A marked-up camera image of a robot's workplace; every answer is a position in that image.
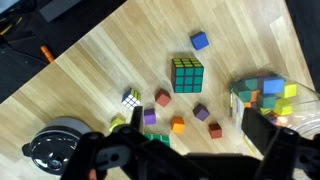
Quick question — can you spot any blue cube inside jar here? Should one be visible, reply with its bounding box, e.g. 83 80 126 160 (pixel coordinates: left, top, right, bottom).
262 77 286 95

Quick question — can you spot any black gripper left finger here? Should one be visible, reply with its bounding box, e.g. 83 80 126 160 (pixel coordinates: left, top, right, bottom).
61 105 174 180

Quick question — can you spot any round black and grey device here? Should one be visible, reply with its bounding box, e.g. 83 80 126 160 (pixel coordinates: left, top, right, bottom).
21 116 93 176

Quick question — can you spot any clear plastic jar of cubes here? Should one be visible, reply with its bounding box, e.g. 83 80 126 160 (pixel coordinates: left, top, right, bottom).
228 72 320 159

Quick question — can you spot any small dark purple wooden cube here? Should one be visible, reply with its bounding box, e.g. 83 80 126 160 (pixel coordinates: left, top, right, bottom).
192 102 211 123

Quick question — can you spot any large white-framed green puzzle cube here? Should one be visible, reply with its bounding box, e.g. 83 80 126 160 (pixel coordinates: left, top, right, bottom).
143 132 171 148

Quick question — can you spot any mini white-yellow puzzle cube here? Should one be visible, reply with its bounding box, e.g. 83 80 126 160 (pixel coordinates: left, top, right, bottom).
120 87 143 111

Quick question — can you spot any black-framed six face puzzle cube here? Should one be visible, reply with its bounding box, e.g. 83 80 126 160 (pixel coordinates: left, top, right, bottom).
170 57 205 94

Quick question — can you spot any small yellow wooden cube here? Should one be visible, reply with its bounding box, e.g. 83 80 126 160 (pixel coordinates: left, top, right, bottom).
108 114 127 133

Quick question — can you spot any small dark red wooden cube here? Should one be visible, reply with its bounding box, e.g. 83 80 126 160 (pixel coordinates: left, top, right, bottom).
208 122 224 140

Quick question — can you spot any small orange wooden cube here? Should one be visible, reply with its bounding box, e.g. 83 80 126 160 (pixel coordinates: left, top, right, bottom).
170 116 186 135

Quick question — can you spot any small blue wooden cube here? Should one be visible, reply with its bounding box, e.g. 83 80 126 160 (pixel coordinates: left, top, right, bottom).
189 30 211 52

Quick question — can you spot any orange-handled black clamp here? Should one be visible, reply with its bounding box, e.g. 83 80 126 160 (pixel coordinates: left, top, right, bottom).
39 45 56 64

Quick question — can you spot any small bright purple wooden cube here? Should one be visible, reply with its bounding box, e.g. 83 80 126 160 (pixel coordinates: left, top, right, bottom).
143 108 158 126

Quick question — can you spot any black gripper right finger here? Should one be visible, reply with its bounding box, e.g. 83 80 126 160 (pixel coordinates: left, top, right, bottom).
241 107 320 180

